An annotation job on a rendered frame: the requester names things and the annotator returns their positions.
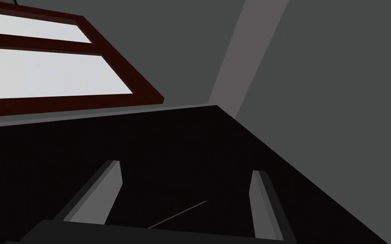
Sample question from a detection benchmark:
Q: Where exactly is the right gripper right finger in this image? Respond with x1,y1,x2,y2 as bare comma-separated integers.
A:
249,170,298,242

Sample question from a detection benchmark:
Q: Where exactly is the dark red framed window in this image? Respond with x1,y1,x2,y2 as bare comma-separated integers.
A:
0,0,165,119

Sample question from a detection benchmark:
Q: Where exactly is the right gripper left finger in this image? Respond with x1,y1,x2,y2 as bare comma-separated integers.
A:
53,159,123,225

